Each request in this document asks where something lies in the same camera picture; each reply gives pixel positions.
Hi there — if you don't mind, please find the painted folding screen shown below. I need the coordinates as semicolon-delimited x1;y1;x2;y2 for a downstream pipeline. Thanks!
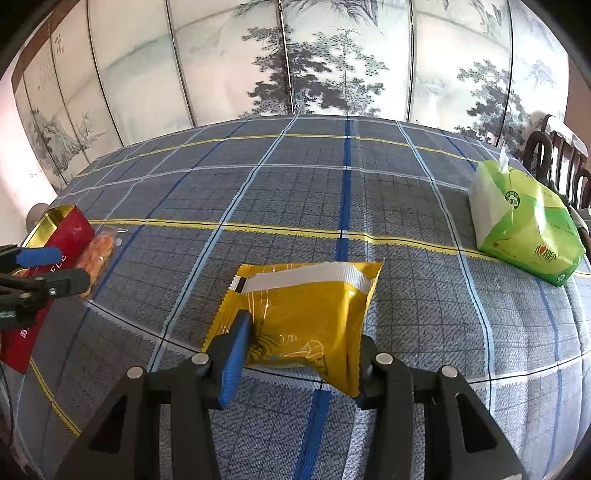
11;0;569;190

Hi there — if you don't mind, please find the red gold toffee tin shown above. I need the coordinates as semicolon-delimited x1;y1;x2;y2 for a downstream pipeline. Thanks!
1;205;94;374

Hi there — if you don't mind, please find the dark wooden chair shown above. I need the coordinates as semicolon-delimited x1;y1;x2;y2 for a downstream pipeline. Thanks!
523;114;590;210

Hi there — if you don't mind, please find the green tissue pack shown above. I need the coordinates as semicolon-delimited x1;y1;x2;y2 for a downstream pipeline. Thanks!
468;149;585;286

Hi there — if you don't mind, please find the grey plaid tablecloth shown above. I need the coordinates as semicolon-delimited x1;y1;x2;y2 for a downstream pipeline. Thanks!
1;116;590;479

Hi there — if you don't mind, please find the yellow snack bag white stripe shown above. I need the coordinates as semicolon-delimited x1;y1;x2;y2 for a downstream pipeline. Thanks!
202;261;384;397

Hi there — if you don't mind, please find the orange snack clear bag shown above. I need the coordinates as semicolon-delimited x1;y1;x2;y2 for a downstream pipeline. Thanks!
75;226;127;298

